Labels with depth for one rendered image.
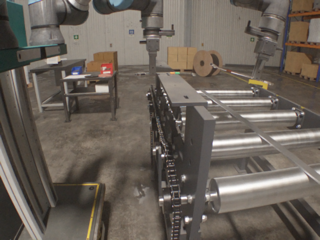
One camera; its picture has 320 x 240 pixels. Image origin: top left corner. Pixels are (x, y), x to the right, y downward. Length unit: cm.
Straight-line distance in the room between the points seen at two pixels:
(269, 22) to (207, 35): 1087
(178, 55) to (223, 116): 735
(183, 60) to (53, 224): 783
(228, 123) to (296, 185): 58
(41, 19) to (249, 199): 115
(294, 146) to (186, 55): 764
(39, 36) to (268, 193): 116
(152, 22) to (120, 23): 1032
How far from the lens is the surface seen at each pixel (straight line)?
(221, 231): 167
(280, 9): 82
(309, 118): 147
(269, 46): 77
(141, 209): 176
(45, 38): 109
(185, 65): 849
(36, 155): 125
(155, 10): 81
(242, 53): 1256
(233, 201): 63
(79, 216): 137
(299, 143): 111
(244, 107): 154
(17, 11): 112
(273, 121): 134
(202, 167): 46
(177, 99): 49
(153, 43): 78
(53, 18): 113
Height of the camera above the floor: 131
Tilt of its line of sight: 23 degrees down
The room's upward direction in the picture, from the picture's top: straight up
